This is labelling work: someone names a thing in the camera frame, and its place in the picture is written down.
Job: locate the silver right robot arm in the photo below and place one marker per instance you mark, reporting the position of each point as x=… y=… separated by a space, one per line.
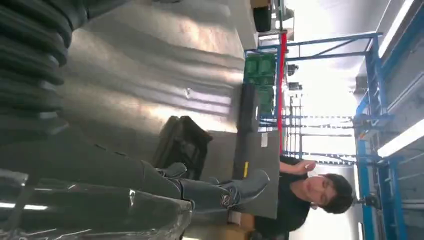
x=30 y=66

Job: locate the long black plastic part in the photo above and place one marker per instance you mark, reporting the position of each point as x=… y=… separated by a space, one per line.
x=246 y=112

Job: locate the green plastic crate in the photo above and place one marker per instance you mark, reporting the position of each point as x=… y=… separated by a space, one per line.
x=266 y=99
x=260 y=65

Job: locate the yellow sticker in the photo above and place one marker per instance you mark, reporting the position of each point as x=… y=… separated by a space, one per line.
x=246 y=169

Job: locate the person's hand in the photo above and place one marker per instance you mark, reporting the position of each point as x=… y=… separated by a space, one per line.
x=306 y=166

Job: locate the black container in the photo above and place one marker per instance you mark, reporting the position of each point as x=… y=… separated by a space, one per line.
x=262 y=18

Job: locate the person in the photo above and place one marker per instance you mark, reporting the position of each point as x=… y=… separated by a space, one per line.
x=291 y=205

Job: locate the white light tube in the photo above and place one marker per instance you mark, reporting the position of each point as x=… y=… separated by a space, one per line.
x=396 y=28
x=400 y=139

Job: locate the blue metal rack frame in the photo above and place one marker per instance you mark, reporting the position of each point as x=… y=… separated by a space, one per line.
x=366 y=185
x=376 y=73

